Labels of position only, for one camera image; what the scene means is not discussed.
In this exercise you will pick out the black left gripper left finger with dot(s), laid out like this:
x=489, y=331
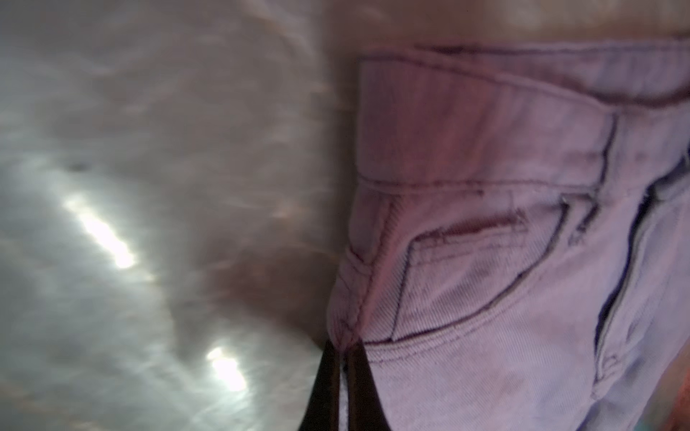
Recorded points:
x=323, y=407

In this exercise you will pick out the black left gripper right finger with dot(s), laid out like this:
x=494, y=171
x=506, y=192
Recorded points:
x=365, y=411

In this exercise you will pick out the purple trousers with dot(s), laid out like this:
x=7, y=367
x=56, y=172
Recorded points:
x=518, y=253

